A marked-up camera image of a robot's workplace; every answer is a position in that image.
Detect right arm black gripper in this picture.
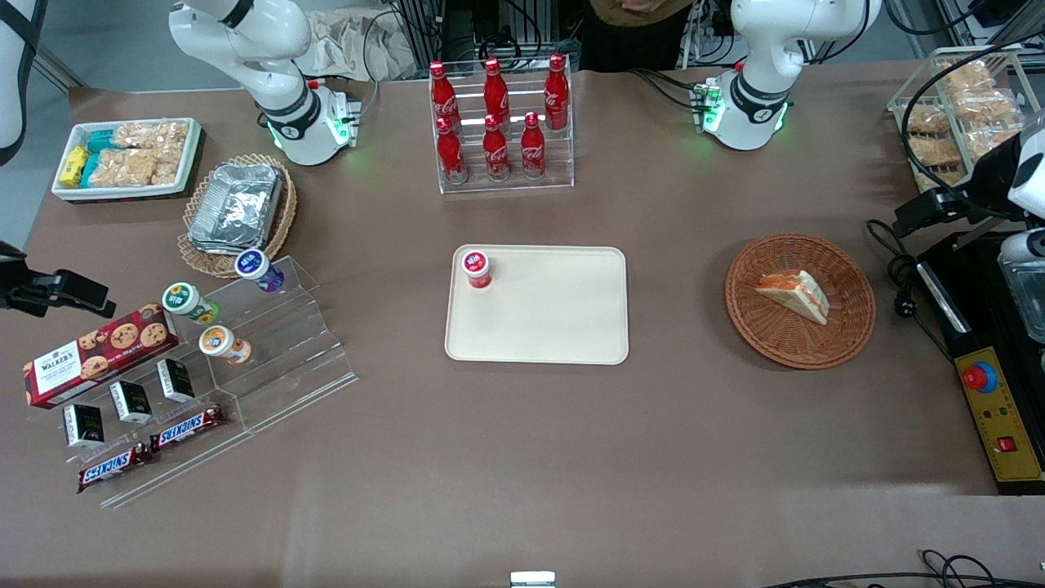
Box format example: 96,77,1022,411
0,241,117,319

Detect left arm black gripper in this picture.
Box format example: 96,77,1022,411
892,127,1031,239

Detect triangle sandwich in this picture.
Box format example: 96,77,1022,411
754,269,831,326

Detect light woven wicker basket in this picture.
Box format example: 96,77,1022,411
177,154,298,279

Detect brown round wicker basket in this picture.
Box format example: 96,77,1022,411
725,234,877,371

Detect beige plastic serving tray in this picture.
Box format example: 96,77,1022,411
444,245,630,366

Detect bagged fried snack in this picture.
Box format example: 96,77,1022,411
906,105,950,137
954,88,1020,125
909,135,966,170
937,60,995,96
967,124,1023,160

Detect red cookie box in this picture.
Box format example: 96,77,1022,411
23,303,180,409

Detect clear acrylic snack rack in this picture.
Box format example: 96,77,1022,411
887,47,1043,194

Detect clear plastic container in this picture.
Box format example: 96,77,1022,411
997,231,1045,345

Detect white rectangular snack bin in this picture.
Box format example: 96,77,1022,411
51,118,202,202

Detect small black carton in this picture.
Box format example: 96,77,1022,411
157,359,196,403
109,381,153,424
63,403,105,448

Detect yellow snack pack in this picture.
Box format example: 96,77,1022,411
60,145,90,188

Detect green cap yogurt bottle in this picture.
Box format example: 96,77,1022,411
162,282,220,325

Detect clear bag of rice crackers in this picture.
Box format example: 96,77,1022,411
90,149,158,188
150,145,185,185
113,121,190,153

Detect orange cap yogurt bottle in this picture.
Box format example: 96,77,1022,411
198,325,252,365

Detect brown chocolate bar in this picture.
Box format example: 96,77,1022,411
149,403,226,452
77,443,153,493

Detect stack of foil containers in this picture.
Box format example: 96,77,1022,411
187,163,284,256

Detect purple cap yogurt bottle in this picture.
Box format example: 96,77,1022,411
234,249,286,293

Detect black control box yellow panel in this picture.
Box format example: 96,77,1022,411
916,231,1045,497

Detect clear acrylic stepped shelf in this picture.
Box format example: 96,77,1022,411
49,255,358,509

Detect person in dark clothes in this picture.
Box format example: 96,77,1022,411
581,0,701,73

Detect crumpled beige paper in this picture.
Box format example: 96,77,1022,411
298,8,402,82

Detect red cola bottle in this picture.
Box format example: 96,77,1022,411
482,114,511,181
544,54,570,131
482,57,509,130
429,61,460,131
436,117,468,185
520,112,546,180

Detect clear acrylic bottle rack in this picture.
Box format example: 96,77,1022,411
430,72,576,195

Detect red cap yogurt bottle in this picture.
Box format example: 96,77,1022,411
461,249,494,292

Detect black power cable with plug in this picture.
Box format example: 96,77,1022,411
865,218,958,362

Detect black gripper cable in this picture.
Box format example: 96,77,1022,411
900,34,1045,223

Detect black floor cables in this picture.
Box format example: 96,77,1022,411
759,549,1045,588

